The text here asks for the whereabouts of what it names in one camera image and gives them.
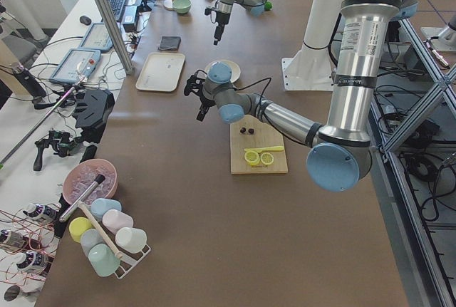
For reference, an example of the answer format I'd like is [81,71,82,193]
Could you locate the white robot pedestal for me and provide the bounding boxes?
[282,0,342,91]

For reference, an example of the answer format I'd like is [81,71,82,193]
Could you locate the mint green bowl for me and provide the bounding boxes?
[172,0,192,14]

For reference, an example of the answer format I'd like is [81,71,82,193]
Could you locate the white wire cup rack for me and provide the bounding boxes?
[114,244,152,279]

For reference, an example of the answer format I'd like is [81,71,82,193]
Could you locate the cream rabbit tray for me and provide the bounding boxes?
[135,52,185,93]

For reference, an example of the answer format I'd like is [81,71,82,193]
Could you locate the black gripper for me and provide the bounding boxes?
[213,11,230,45]
[196,89,215,121]

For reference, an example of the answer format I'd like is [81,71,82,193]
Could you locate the grey cup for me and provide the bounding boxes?
[80,229,104,257]

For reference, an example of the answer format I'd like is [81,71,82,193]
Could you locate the grey folded cloth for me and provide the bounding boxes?
[157,36,181,51]

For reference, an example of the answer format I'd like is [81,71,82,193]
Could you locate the green lime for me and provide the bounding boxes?
[264,1,273,11]

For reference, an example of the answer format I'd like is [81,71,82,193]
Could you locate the mint green cup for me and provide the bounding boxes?
[88,244,120,277]

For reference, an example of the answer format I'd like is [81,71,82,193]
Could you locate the blue cup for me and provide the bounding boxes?
[90,198,122,222]

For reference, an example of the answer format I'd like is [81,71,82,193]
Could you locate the pink cup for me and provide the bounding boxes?
[102,209,134,234]

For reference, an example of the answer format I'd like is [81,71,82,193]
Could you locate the black keyboard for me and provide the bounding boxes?
[108,0,127,22]

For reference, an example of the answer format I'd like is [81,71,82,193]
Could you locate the pink bowl with ice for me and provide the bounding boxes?
[63,159,118,205]

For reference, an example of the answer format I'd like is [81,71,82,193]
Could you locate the wooden cutting board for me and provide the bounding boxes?
[230,115,288,175]

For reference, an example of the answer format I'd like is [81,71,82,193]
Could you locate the round wooden rack base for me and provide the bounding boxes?
[163,0,177,11]

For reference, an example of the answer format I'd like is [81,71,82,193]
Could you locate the yellow cup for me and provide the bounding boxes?
[68,217,93,243]

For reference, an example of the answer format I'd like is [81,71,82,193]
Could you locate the dark red cherries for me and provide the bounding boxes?
[239,128,254,135]

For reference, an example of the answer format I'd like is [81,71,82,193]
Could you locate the cream round plate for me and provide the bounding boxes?
[204,59,241,83]

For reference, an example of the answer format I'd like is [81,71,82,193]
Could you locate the white cup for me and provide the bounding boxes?
[115,227,147,254]

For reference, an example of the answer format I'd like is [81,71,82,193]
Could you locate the blue teach pendant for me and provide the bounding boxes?
[49,48,101,84]
[79,23,113,53]

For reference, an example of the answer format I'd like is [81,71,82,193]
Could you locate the yellow plastic knife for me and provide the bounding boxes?
[244,145,284,153]

